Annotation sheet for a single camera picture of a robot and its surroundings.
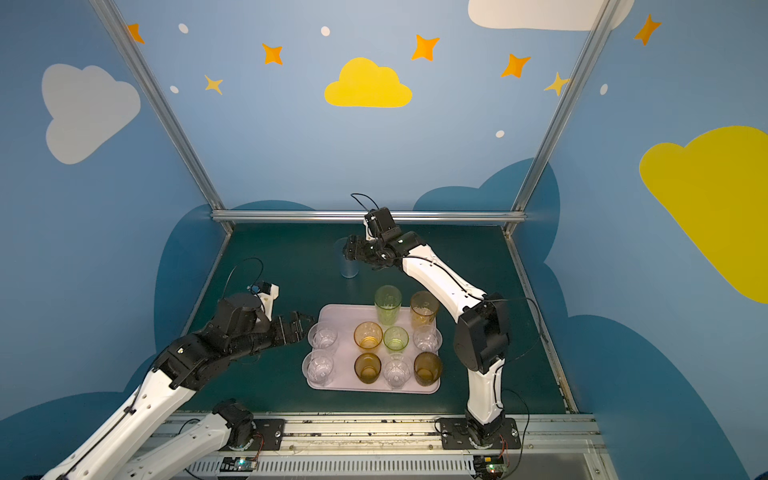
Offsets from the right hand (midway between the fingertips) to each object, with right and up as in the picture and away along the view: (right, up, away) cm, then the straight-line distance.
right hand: (355, 248), depth 85 cm
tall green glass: (+10, -16, +5) cm, 19 cm away
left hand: (-11, -19, -14) cm, 26 cm away
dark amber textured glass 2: (+21, -34, -2) cm, 40 cm away
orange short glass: (+3, -27, +5) cm, 27 cm away
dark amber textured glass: (+4, -34, -1) cm, 34 cm away
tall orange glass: (+21, -18, +5) cm, 28 cm away
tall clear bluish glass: (-5, -7, +20) cm, 21 cm away
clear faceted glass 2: (-10, -34, -1) cm, 36 cm away
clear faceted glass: (+22, -27, +4) cm, 35 cm away
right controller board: (+34, -54, -14) cm, 65 cm away
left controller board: (-27, -52, -15) cm, 60 cm away
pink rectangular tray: (-4, -22, +8) cm, 24 cm away
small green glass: (+12, -27, +4) cm, 30 cm away
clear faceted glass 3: (+12, -35, -1) cm, 37 cm away
